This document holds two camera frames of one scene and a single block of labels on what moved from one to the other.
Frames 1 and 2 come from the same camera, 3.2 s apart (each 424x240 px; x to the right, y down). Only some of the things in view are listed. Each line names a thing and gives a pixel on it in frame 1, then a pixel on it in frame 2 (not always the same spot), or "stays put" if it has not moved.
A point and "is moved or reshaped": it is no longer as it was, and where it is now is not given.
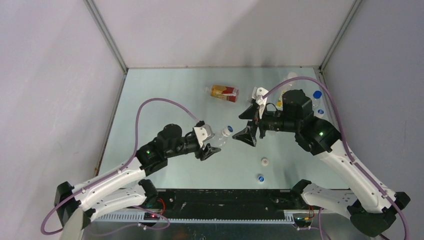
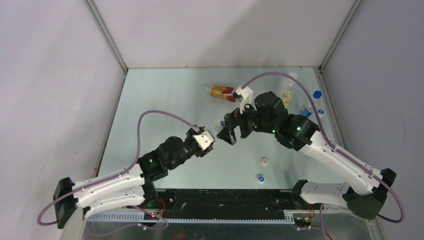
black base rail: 227,206 stays put
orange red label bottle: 228,93 stays put
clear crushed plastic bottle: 219,140 is moved or reshaped
